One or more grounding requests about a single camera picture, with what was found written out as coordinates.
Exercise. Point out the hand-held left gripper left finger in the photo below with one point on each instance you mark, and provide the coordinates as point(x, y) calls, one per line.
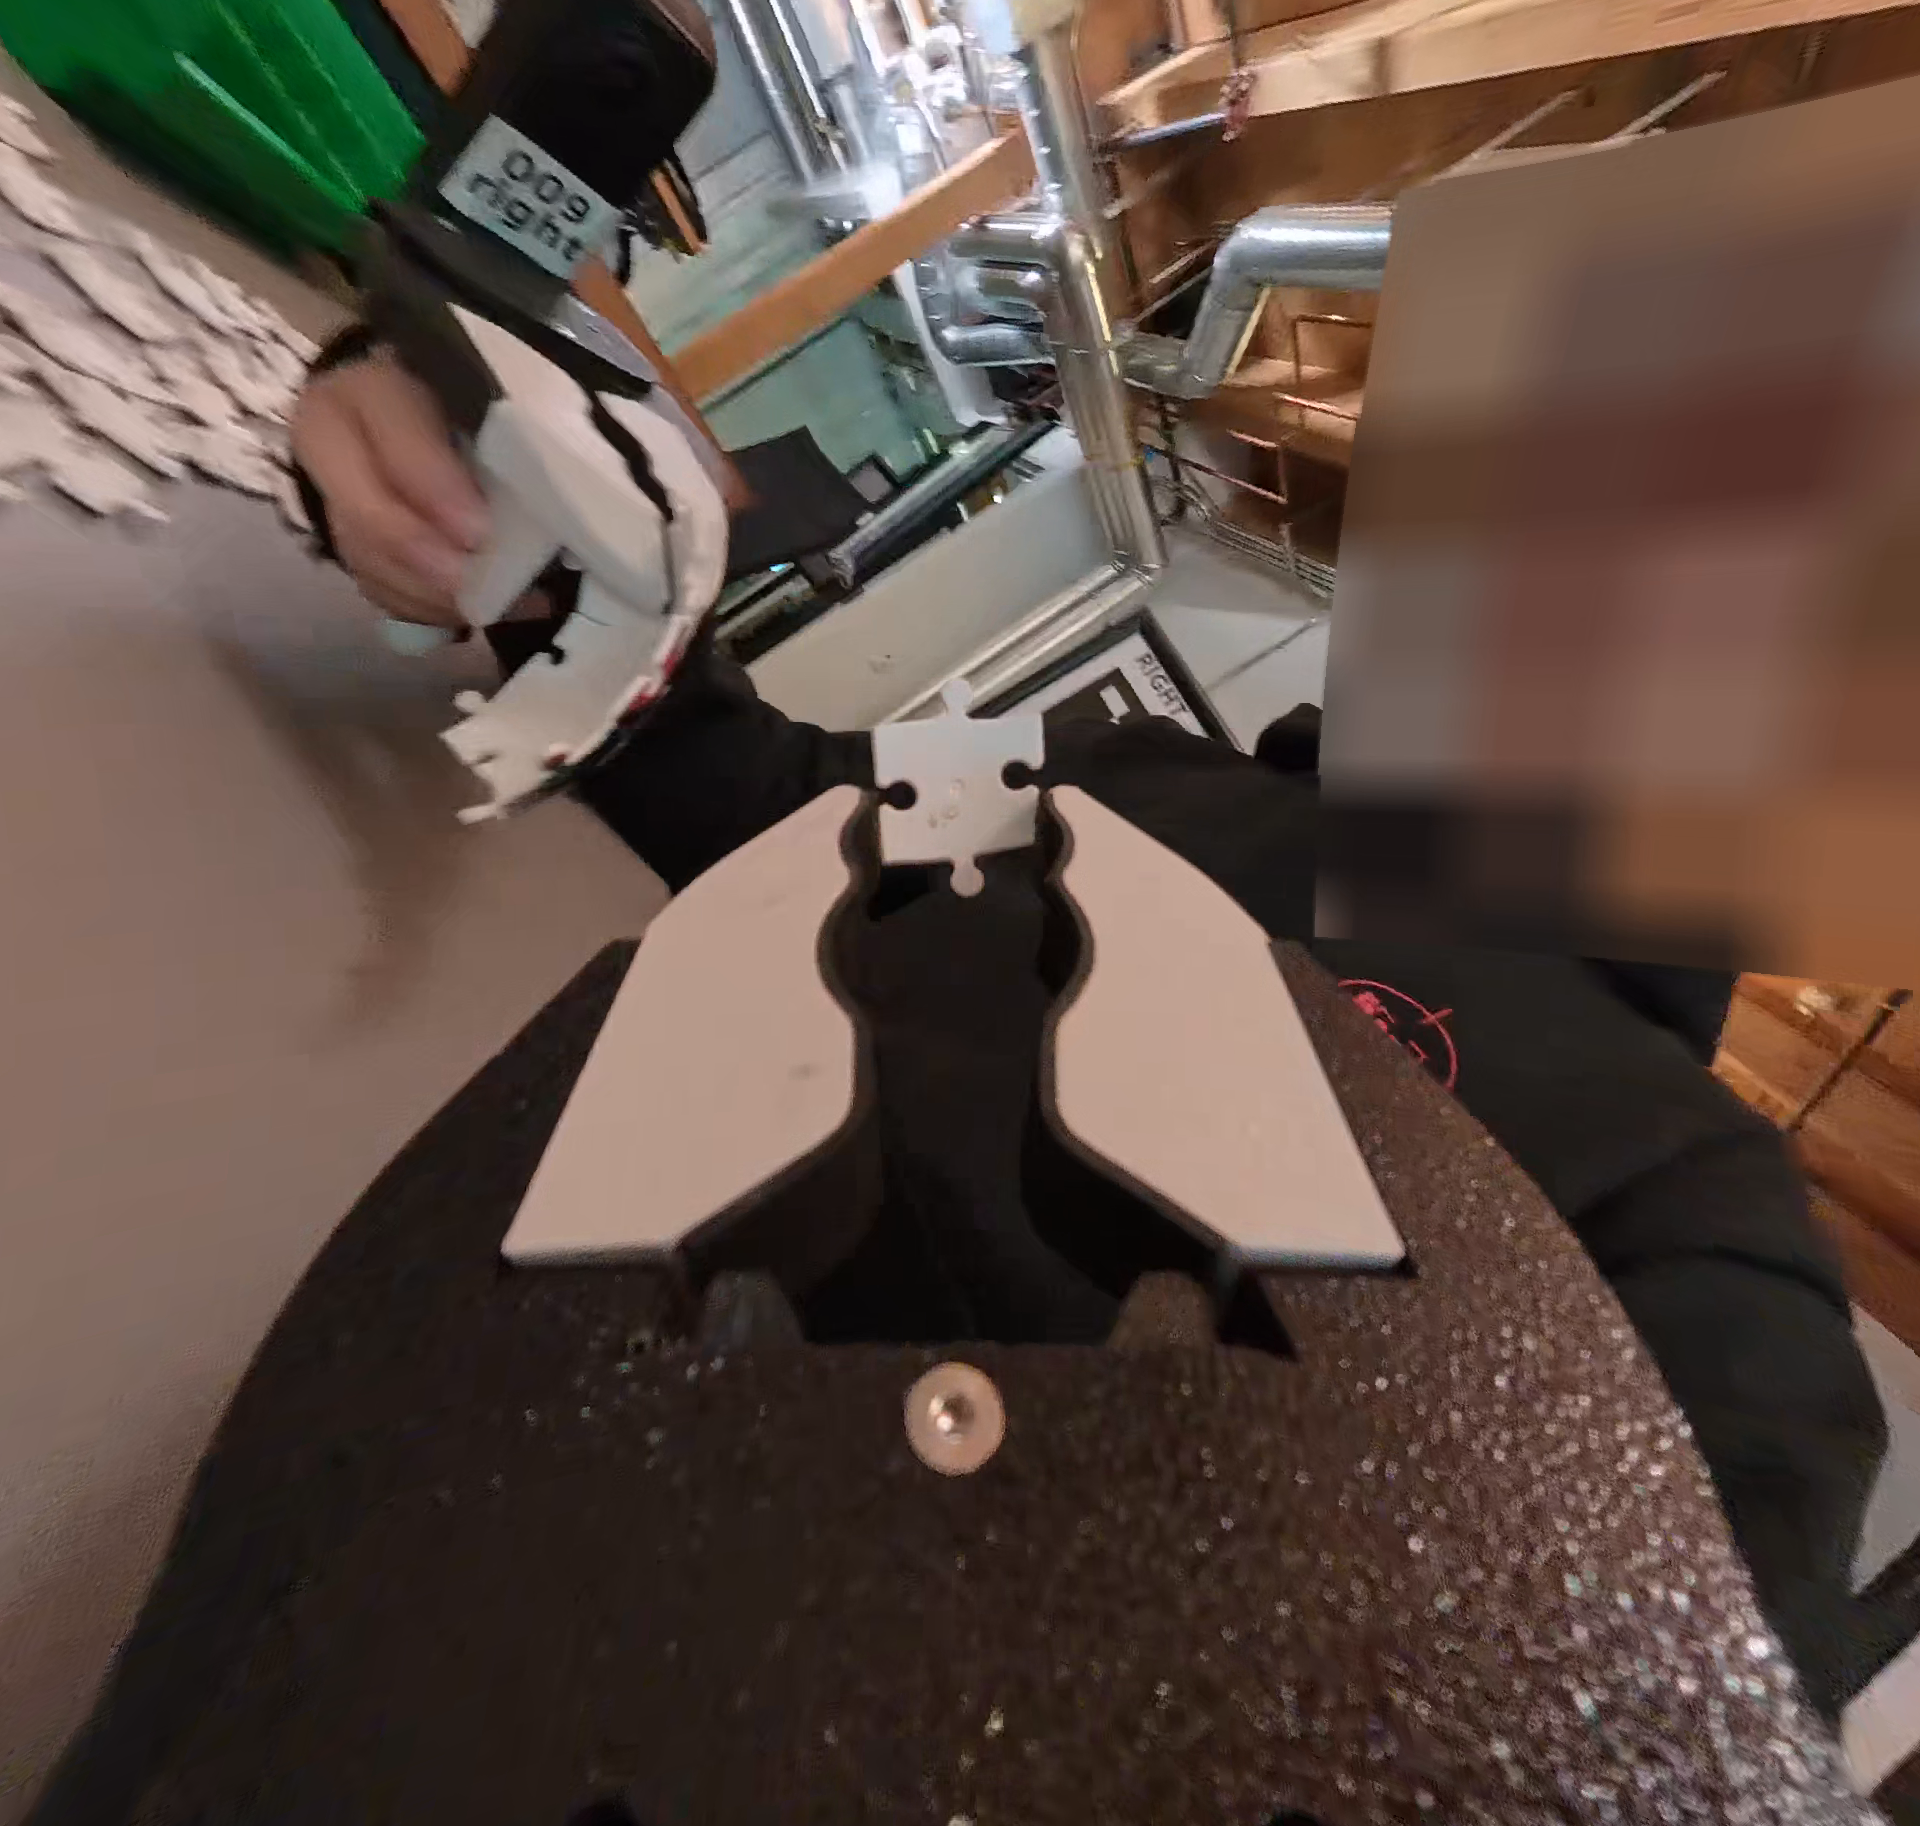
point(705, 1077)

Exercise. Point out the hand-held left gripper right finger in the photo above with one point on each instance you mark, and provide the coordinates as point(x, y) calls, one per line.
point(1216, 1077)

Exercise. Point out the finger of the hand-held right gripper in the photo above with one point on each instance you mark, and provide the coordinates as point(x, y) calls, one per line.
point(577, 507)
point(690, 507)

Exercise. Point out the curved assembled puzzle section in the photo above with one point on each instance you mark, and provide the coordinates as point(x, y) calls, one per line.
point(600, 687)

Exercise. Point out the single white puzzle piece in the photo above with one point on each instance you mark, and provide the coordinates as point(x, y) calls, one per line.
point(951, 791)

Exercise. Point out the pile of white puzzle pieces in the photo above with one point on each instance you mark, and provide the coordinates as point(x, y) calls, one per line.
point(120, 357)

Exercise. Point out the person's right forearm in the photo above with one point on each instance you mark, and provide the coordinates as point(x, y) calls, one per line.
point(721, 776)

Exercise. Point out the person's right hand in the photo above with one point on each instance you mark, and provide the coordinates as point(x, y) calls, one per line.
point(382, 492)

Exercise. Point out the black office chair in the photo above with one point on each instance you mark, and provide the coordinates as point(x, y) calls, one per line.
point(796, 507)

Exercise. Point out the person's black sweatshirt torso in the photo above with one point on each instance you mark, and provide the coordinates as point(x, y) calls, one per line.
point(1575, 1137)

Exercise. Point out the green plastic bin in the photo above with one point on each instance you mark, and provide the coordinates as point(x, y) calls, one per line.
point(196, 56)

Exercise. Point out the wooden post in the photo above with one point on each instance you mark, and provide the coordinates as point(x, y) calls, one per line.
point(856, 266)

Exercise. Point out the silver ventilation duct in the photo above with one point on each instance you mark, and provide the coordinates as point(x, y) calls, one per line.
point(1080, 357)

